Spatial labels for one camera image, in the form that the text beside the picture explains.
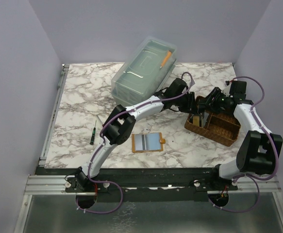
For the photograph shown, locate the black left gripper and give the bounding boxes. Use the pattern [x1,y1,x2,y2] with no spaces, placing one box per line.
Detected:
[172,92,199,114]

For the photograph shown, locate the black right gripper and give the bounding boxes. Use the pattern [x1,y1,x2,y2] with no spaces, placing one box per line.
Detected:
[199,87,233,115]

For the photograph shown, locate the grey credit card stack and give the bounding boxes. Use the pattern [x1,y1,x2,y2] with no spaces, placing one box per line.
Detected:
[201,111,210,128]

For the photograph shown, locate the orange credit card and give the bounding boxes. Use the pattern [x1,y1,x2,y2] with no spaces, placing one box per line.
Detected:
[192,115,202,127]

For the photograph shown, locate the tan card holder wallet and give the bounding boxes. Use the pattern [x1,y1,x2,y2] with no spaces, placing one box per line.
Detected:
[132,133,166,153]

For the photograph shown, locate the silver credit card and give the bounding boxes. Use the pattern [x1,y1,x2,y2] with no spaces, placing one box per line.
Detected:
[134,134,148,151]

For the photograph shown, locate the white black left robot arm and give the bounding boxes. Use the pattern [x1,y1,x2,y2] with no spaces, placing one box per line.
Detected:
[75,78,195,192]

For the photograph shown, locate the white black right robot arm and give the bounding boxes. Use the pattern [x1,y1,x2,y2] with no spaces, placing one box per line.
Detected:
[197,76,283,190]

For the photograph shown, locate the brown woven divided basket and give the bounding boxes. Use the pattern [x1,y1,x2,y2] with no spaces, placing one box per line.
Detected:
[184,111,241,147]

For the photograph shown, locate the clear plastic storage box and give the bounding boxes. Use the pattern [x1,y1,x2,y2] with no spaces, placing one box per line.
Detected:
[111,37,177,107]

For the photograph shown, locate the orange utility knife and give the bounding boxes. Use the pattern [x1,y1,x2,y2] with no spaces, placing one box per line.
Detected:
[160,50,172,69]

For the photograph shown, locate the black green screwdriver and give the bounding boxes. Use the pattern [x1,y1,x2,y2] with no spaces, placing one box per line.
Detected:
[90,121,97,145]

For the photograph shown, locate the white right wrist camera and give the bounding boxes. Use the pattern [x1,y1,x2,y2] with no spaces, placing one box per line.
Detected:
[221,81,232,97]

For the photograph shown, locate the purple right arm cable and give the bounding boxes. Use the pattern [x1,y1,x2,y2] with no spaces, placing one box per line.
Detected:
[211,76,279,213]

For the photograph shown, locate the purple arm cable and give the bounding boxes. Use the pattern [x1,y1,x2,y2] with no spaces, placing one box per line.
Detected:
[211,76,279,213]
[86,72,195,214]

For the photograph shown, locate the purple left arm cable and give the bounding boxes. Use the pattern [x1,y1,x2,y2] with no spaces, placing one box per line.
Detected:
[86,72,195,214]

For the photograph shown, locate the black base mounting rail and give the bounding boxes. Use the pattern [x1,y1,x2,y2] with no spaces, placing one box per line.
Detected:
[25,167,281,202]

